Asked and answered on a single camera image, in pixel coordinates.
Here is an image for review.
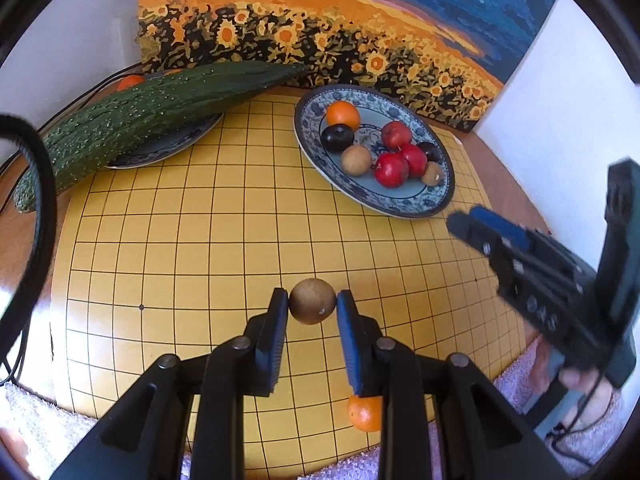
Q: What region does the black cable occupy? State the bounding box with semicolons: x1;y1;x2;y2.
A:
549;374;617;466
0;325;28;387
0;61;143;211

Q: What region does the large brown round fruit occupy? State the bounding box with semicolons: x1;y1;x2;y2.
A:
289;278;337;325

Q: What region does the blue white plate under cucumber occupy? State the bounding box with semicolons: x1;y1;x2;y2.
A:
105;110;224;169

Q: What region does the black strap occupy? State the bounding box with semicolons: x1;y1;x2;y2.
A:
0;114;57;361

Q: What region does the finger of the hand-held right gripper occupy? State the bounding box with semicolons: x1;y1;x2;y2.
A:
446;211;507;273
469;205;552;252

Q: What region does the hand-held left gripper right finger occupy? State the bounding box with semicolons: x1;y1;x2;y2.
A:
336;289;571;480

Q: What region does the red apple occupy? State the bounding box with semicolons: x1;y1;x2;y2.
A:
400;144;428;178
374;152;410;188
381;121;413;150

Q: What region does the large green cucumber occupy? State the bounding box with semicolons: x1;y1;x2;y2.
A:
14;61;308;213

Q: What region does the small brown round fruit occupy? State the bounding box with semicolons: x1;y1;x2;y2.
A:
421;161;446;187

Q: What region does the large dark purple plum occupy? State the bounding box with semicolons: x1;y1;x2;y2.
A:
320;125;354;154

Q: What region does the sunflower field painting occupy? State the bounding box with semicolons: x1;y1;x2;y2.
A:
137;0;562;133

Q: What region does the person's right hand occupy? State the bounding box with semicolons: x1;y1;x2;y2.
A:
559;367;616;413

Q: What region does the pale brown round fruit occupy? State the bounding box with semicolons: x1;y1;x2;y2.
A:
341;146;373;177

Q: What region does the blue white patterned plate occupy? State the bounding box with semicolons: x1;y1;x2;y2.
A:
293;85;456;218

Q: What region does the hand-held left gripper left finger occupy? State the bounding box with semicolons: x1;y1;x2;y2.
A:
50;287;290;480

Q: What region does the purple towel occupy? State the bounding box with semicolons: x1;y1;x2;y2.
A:
0;335;626;480

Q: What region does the yellow go board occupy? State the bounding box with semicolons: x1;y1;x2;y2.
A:
52;92;528;476

